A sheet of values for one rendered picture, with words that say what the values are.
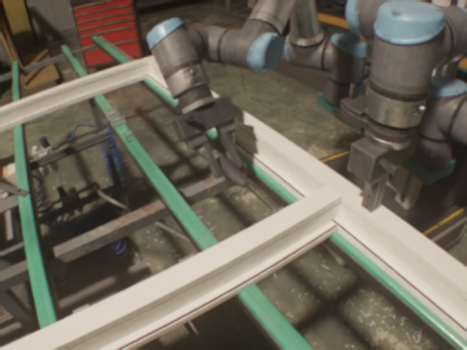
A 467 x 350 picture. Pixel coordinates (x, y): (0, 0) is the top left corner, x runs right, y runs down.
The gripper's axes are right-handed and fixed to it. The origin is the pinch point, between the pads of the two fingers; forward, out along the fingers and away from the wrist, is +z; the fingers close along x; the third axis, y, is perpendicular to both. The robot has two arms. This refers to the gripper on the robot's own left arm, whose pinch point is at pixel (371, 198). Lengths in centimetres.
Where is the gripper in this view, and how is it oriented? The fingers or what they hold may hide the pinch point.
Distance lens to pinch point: 64.1
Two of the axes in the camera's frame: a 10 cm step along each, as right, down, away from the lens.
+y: 5.4, 5.0, -6.7
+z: 0.6, 7.8, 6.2
